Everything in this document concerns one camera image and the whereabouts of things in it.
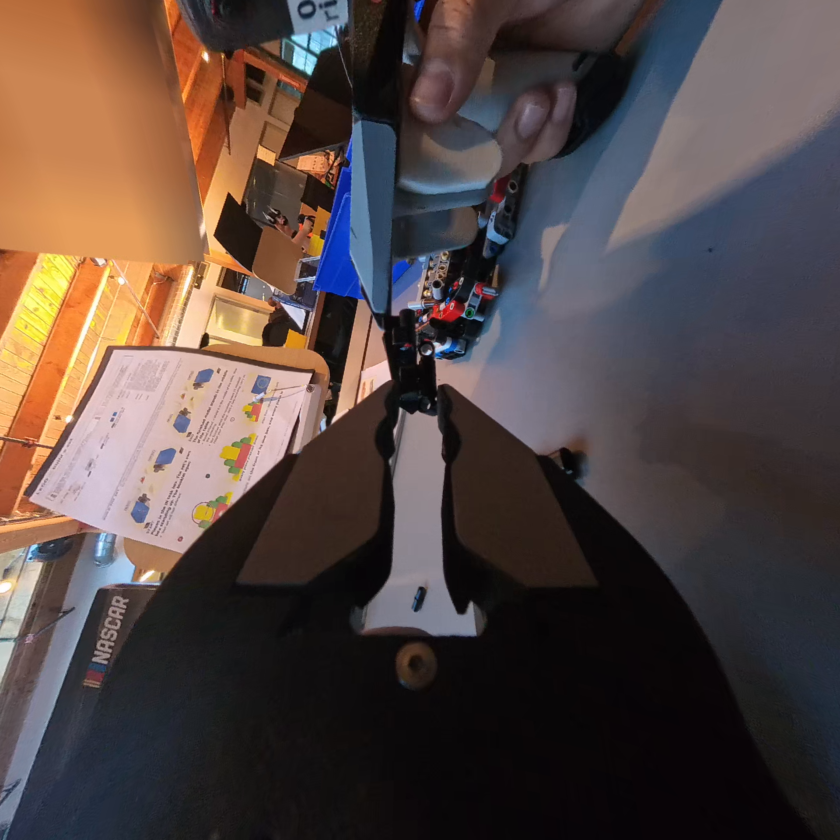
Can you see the toy brick car model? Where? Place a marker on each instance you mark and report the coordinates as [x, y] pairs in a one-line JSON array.
[[459, 308]]

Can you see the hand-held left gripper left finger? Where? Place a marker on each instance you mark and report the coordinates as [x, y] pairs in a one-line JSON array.
[[315, 518]]

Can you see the blue plastic bin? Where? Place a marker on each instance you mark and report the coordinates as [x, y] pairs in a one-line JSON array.
[[334, 262]]

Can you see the person's right hand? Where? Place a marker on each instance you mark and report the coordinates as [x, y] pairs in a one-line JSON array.
[[499, 26]]

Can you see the toy car set box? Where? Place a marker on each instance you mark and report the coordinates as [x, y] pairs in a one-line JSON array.
[[98, 656]]

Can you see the grey desk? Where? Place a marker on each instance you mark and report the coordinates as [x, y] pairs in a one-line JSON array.
[[656, 328]]

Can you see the printed instruction sheet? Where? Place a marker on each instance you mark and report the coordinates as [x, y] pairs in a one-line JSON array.
[[131, 426]]

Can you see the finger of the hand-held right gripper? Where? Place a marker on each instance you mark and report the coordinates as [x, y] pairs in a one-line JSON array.
[[374, 216]]

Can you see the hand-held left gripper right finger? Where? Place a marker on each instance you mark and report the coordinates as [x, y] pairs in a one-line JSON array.
[[518, 518]]

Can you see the small black toy brick assembly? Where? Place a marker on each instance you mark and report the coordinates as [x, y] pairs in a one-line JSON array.
[[413, 387]]

